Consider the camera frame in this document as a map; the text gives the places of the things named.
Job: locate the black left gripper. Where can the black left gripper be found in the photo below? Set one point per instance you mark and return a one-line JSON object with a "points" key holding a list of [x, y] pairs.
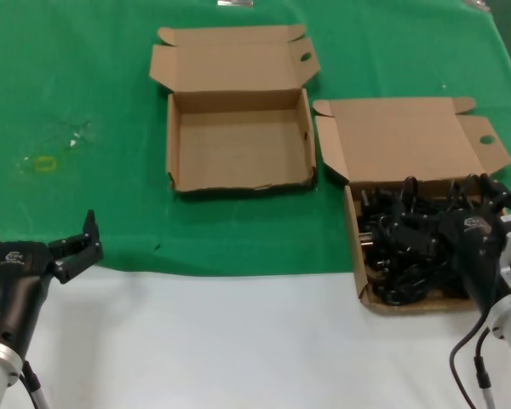
{"points": [[21, 264]]}

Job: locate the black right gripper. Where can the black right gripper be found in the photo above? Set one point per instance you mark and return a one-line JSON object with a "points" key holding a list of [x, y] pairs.
{"points": [[474, 251]]}

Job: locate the open cardboard box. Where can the open cardboard box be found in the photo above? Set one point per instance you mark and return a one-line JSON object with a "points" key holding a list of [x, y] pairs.
{"points": [[400, 136]]}

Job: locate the open cardboard box torn rim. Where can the open cardboard box torn rim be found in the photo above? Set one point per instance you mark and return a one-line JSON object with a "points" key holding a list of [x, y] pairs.
{"points": [[238, 140]]}

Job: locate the green table cloth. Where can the green table cloth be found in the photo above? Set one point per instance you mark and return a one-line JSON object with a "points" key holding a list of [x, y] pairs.
{"points": [[68, 64]]}

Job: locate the small metallic object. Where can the small metallic object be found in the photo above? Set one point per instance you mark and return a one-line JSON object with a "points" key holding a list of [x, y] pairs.
{"points": [[479, 4]]}

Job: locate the silver metal strip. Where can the silver metal strip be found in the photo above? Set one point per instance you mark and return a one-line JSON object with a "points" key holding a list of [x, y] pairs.
{"points": [[234, 2]]}

